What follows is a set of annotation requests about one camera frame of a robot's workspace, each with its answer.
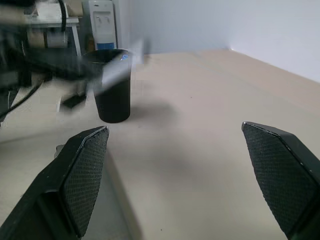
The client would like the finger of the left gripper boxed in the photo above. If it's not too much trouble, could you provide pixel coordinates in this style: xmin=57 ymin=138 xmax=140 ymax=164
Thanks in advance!
xmin=27 ymin=53 xmax=106 ymax=82

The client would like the white water dispenser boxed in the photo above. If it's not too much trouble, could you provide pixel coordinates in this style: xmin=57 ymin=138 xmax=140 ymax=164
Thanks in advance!
xmin=88 ymin=0 xmax=119 ymax=51

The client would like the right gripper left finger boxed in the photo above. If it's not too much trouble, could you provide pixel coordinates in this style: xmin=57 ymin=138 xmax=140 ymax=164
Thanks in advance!
xmin=0 ymin=125 xmax=110 ymax=240

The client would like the white side table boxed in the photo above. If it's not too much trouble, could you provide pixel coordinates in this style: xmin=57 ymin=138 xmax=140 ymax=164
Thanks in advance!
xmin=24 ymin=16 xmax=83 ymax=58

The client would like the white marker pen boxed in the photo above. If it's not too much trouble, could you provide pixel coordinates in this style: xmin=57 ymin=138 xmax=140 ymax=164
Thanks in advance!
xmin=100 ymin=38 xmax=146 ymax=89

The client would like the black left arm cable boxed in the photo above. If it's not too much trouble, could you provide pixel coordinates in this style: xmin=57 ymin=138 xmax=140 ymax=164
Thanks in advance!
xmin=57 ymin=0 xmax=70 ymax=47

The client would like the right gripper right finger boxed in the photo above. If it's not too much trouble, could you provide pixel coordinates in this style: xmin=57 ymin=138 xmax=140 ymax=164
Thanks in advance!
xmin=241 ymin=121 xmax=320 ymax=240

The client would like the black cup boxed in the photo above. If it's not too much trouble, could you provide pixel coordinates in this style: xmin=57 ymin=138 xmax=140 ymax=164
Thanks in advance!
xmin=81 ymin=48 xmax=133 ymax=124

